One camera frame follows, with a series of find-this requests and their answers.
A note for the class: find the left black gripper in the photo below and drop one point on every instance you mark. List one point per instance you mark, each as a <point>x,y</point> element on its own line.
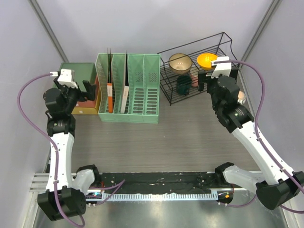
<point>89,94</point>

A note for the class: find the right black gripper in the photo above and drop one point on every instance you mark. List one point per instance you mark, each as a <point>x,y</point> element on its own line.
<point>203,79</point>

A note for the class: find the drawer box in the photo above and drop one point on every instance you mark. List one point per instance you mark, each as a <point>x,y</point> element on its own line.
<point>85,71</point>

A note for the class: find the orange folder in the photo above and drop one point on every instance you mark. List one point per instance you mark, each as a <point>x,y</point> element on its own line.
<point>109,83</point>

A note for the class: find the white folder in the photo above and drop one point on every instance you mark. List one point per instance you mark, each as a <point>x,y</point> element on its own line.
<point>125,85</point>

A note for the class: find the green file organizer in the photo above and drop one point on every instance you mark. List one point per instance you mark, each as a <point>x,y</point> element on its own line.
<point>144,87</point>

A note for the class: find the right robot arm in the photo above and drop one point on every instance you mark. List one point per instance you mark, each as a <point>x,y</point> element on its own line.
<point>278,182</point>

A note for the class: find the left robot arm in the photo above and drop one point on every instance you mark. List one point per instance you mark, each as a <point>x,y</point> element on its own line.
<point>65,194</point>

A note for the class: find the orange bowl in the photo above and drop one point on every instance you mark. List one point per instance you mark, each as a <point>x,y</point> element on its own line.
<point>204,60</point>

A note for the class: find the pink mug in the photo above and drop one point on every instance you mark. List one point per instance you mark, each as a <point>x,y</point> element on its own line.
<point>194,76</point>

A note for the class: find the striped ceramic mug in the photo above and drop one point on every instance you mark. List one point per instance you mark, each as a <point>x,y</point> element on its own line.
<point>241,98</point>

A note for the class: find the dark green mug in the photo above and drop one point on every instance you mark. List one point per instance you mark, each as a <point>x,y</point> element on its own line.
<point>183,84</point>

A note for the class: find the brown glass bowl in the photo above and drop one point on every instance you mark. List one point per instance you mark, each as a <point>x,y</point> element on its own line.
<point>180,63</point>

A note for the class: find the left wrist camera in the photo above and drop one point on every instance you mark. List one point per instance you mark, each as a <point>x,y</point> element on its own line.
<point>66,77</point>

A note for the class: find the black wire rack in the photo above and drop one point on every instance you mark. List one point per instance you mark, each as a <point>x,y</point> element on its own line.
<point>219,44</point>

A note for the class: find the white cable tray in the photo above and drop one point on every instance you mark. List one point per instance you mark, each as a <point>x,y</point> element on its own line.
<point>164,197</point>

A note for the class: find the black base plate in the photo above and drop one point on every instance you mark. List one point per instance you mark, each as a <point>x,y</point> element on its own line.
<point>163,182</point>

